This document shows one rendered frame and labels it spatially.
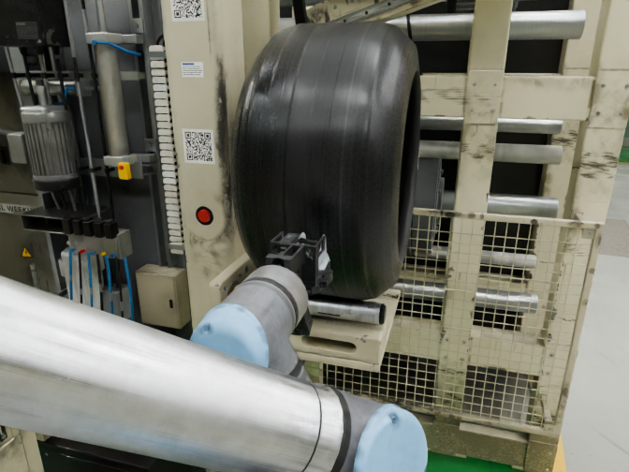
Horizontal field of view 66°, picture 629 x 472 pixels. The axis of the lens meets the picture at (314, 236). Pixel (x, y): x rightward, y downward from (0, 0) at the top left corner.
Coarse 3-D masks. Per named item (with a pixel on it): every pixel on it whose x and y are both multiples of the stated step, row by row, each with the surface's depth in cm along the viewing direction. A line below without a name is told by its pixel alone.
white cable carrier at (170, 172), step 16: (160, 48) 102; (160, 64) 103; (160, 80) 104; (160, 96) 106; (160, 112) 107; (160, 128) 109; (160, 144) 110; (176, 176) 114; (176, 192) 113; (176, 208) 114; (176, 224) 115; (176, 240) 117
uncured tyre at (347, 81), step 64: (256, 64) 87; (320, 64) 82; (384, 64) 81; (256, 128) 81; (320, 128) 78; (384, 128) 78; (256, 192) 83; (320, 192) 79; (384, 192) 80; (256, 256) 91; (384, 256) 86
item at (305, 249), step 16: (272, 240) 71; (288, 240) 72; (304, 240) 73; (320, 240) 71; (272, 256) 65; (288, 256) 65; (304, 256) 69; (304, 272) 70; (320, 272) 74; (320, 288) 73
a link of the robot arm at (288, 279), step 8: (256, 272) 62; (264, 272) 61; (272, 272) 61; (280, 272) 62; (288, 272) 62; (280, 280) 60; (288, 280) 61; (296, 280) 62; (288, 288) 59; (296, 288) 61; (304, 288) 63; (296, 296) 60; (304, 296) 62; (304, 304) 62; (304, 312) 63
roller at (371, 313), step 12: (312, 300) 102; (324, 300) 102; (336, 300) 102; (348, 300) 101; (312, 312) 102; (324, 312) 101; (336, 312) 101; (348, 312) 100; (360, 312) 99; (372, 312) 99; (384, 312) 98
